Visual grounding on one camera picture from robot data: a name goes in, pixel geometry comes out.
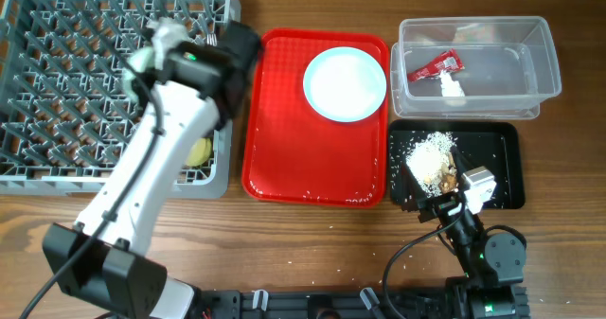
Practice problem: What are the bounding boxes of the red plastic tray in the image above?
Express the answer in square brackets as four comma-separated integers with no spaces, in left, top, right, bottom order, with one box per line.
[241,28,389,208]

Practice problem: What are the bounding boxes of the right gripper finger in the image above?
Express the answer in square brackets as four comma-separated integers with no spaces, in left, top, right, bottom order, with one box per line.
[401,162,428,211]
[450,146,473,193]

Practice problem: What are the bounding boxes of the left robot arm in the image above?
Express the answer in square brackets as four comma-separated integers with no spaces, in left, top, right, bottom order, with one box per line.
[43,18,261,318]

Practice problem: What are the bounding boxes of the light blue plate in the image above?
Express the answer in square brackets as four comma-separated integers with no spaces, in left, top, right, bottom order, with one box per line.
[302,46,387,123]

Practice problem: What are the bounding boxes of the red sauce packet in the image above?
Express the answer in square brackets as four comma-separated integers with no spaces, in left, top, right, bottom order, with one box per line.
[407,49,465,82]

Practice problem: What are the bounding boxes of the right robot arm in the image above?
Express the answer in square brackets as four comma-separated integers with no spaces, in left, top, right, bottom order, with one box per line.
[390,148,530,318]

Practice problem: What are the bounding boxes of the yellow plastic cup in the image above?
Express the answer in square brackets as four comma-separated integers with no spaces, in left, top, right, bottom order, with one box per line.
[185,138,213,167]

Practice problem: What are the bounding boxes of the grey dishwasher rack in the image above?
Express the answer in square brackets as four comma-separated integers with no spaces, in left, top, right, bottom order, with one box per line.
[1,0,241,196]

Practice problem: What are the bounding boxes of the clear plastic bin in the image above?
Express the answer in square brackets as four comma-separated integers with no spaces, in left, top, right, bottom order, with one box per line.
[390,16,561,119]

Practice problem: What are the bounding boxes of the white plastic fork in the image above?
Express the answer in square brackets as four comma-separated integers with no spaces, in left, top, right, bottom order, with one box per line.
[205,33,218,46]

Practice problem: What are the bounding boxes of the black waste tray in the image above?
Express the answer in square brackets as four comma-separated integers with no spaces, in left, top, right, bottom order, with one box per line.
[387,119,526,211]

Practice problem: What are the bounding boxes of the green bowl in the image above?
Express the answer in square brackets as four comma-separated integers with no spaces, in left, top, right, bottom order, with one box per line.
[122,46,154,108]

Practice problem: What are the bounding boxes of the rice and food scraps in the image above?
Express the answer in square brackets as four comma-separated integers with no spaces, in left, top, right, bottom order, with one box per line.
[405,132,458,197]

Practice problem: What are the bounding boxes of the white napkin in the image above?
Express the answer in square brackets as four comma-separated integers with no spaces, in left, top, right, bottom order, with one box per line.
[439,71,466,107]

